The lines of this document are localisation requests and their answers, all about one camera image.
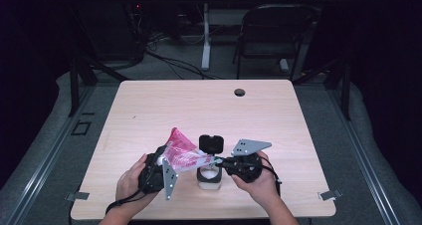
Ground person's left hand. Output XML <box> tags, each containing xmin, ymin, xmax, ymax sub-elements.
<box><xmin>114</xmin><ymin>152</ymin><xmax>161</xmax><ymax>213</ymax></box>

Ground white desk leg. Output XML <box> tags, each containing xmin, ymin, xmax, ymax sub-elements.
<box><xmin>200</xmin><ymin>2</ymin><xmax>213</xmax><ymax>72</ymax></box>

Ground pink and white plastic packet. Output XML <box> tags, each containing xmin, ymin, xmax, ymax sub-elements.
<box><xmin>161</xmin><ymin>126</ymin><xmax>224</xmax><ymax>173</ymax></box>

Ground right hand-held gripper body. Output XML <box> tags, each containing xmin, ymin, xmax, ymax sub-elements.
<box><xmin>228</xmin><ymin>138</ymin><xmax>273</xmax><ymax>184</ymax></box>

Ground black folding chair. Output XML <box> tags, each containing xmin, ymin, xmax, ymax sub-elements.
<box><xmin>232</xmin><ymin>4</ymin><xmax>320</xmax><ymax>83</ymax></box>

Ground black floor cables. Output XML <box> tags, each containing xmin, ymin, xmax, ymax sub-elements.
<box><xmin>142</xmin><ymin>32</ymin><xmax>221</xmax><ymax>81</ymax></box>

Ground left hand-held gripper black cable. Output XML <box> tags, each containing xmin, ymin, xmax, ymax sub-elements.
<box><xmin>105</xmin><ymin>187</ymin><xmax>147</xmax><ymax>216</ymax></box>

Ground glass jar with black lid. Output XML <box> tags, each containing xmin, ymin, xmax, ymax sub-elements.
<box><xmin>195</xmin><ymin>133</ymin><xmax>226</xmax><ymax>191</ymax></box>

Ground right hand-held gripper black cable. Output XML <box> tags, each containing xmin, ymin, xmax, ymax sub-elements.
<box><xmin>261</xmin><ymin>155</ymin><xmax>284</xmax><ymax>198</ymax></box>

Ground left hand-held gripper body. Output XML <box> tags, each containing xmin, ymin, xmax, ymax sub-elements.
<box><xmin>137</xmin><ymin>152</ymin><xmax>179</xmax><ymax>201</ymax></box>

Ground dark equipment rack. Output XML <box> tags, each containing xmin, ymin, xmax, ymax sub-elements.
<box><xmin>121</xmin><ymin>0</ymin><xmax>147</xmax><ymax>64</ymax></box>

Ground hand-held gripper black cable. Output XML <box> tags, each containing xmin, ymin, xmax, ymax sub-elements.
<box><xmin>105</xmin><ymin>187</ymin><xmax>147</xmax><ymax>216</ymax></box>
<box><xmin>261</xmin><ymin>155</ymin><xmax>284</xmax><ymax>198</ymax></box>

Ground black metal frame stand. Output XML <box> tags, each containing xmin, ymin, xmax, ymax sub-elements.
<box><xmin>67</xmin><ymin>56</ymin><xmax>131</xmax><ymax>117</ymax></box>
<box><xmin>292</xmin><ymin>56</ymin><xmax>353</xmax><ymax>121</ymax></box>

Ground person's right hand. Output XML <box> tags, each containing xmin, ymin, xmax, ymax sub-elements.
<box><xmin>230</xmin><ymin>150</ymin><xmax>284</xmax><ymax>207</ymax></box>

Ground aluminium floor rail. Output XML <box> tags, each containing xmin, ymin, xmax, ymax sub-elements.
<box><xmin>330</xmin><ymin>85</ymin><xmax>403</xmax><ymax>225</ymax></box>
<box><xmin>0</xmin><ymin>85</ymin><xmax>98</xmax><ymax>225</ymax></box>

